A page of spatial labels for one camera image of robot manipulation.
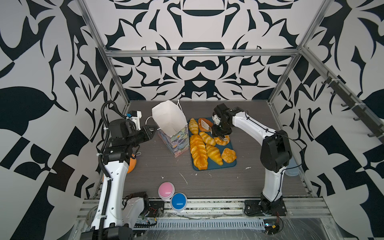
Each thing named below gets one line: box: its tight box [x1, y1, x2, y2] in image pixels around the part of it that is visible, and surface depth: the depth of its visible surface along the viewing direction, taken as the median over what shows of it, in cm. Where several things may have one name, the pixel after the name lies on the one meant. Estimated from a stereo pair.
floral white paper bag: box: [151, 100, 190, 158], surface depth 85 cm
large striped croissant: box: [205, 144, 223, 166], surface depth 90 cm
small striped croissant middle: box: [199, 131, 216, 146], surface depth 97 cm
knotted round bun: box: [221, 147, 237, 164], surface depth 90 cm
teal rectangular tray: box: [188, 117, 237, 171], surface depth 92 cm
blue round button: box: [170, 192, 188, 212], surface depth 76 cm
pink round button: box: [158, 181, 175, 200], surface depth 80 cm
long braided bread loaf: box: [189, 134, 209, 171], surface depth 91 cm
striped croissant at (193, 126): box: [188, 118, 199, 135], surface depth 103 cm
